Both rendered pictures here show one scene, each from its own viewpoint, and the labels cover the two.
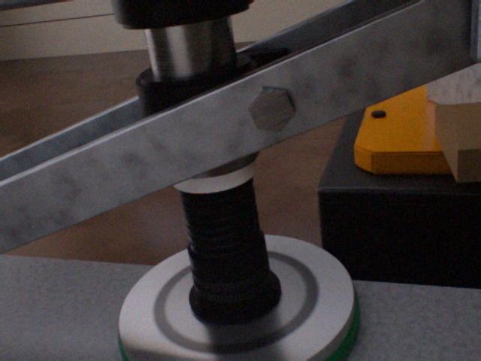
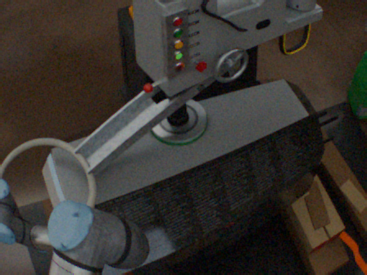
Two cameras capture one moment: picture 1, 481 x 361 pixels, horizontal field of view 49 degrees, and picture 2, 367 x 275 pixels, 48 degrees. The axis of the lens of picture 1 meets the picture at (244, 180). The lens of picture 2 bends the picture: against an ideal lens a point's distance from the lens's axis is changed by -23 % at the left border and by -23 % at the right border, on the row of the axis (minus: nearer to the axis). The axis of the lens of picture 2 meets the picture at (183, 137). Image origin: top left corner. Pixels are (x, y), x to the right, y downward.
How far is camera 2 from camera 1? 1.59 m
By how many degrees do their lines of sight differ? 42
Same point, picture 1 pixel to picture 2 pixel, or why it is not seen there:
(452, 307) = (219, 101)
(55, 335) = (138, 146)
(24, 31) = not seen: outside the picture
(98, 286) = not seen: hidden behind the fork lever
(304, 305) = (195, 114)
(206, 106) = (190, 91)
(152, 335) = (169, 134)
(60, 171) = (163, 111)
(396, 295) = (206, 102)
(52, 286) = not seen: hidden behind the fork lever
